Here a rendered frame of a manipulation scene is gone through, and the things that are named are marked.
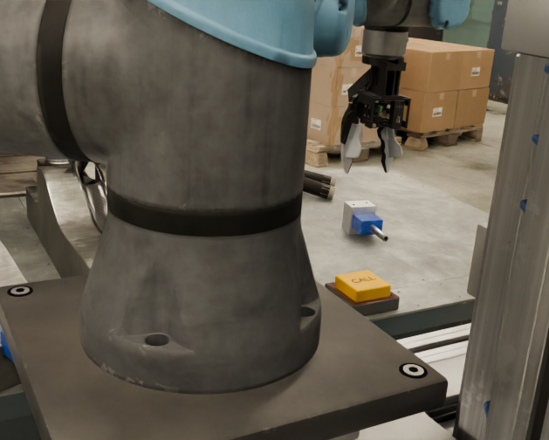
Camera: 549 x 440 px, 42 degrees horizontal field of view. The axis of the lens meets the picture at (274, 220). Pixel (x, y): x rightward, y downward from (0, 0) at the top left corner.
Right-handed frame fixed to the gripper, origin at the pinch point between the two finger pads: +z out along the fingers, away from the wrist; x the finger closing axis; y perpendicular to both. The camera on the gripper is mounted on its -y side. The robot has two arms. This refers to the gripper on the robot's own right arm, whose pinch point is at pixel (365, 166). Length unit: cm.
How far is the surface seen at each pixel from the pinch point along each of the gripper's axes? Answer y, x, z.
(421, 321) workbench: 31.9, -4.0, 14.7
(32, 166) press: -57, -58, 15
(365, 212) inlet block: 1.5, 0.3, 8.5
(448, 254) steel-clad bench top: 13.6, 11.2, 12.6
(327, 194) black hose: -18.2, 1.0, 11.4
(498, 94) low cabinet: -556, 428, 89
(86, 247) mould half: 22, -51, 4
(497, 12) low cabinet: -577, 424, 4
